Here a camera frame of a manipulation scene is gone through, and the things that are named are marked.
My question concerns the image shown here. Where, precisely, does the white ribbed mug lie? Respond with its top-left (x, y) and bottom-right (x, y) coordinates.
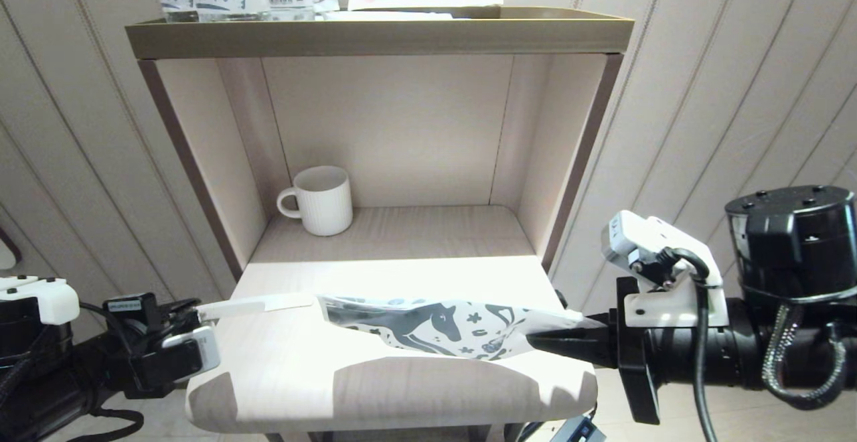
top-left (277, 165), bottom-right (354, 237)

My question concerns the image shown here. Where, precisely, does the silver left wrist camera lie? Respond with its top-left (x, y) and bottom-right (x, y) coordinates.
top-left (134, 325), bottom-right (222, 384)

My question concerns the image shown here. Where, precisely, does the braided right arm cable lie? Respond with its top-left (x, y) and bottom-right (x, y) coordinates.
top-left (762, 305), bottom-right (848, 411)

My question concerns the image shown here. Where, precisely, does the light wood open cabinet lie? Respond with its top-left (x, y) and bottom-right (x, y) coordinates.
top-left (124, 5), bottom-right (635, 442)

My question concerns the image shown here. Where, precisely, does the blue black floor device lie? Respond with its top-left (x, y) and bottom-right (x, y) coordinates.
top-left (549, 415), bottom-right (607, 442)

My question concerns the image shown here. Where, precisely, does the olive brown tray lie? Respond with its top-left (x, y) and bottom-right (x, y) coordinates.
top-left (124, 5), bottom-right (635, 61)

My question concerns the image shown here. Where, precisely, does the white plastic comb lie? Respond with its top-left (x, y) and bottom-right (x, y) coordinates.
top-left (196, 293), bottom-right (315, 322)

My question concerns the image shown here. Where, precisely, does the white wall fixture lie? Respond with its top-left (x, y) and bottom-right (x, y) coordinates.
top-left (0, 229), bottom-right (22, 271)

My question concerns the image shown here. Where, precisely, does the white horse-print pouch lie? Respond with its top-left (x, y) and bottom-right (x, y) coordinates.
top-left (318, 295), bottom-right (603, 362)

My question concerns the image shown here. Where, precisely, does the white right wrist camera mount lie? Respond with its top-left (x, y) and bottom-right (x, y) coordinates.
top-left (601, 211), bottom-right (729, 329)

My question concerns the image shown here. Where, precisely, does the black left camera cable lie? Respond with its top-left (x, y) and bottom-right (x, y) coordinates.
top-left (80, 293), bottom-right (161, 342)

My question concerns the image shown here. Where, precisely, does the smooth black camera cable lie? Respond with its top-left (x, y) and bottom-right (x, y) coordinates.
top-left (659, 248), bottom-right (718, 442)

